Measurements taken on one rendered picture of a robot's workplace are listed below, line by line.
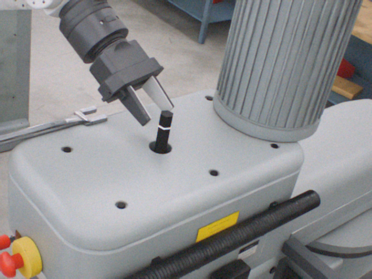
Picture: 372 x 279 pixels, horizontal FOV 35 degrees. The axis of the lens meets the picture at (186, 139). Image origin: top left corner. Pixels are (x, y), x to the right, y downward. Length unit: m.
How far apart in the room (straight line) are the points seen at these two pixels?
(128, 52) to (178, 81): 4.27
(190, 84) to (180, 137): 4.21
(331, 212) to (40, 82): 3.82
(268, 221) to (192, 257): 0.17
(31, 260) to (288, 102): 0.47
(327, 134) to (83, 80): 3.78
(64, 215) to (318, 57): 0.46
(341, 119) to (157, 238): 0.72
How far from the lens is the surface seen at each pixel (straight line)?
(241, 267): 1.06
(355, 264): 1.45
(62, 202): 0.81
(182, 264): 0.87
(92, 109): 0.99
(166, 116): 0.89
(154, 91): 0.93
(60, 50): 5.44
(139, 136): 0.95
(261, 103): 0.98
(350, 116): 1.47
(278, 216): 1.00
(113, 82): 0.87
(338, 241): 1.39
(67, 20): 0.92
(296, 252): 1.21
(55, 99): 4.67
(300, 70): 0.95
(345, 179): 1.28
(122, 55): 0.91
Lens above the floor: 2.42
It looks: 33 degrees down
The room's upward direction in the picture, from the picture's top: 12 degrees clockwise
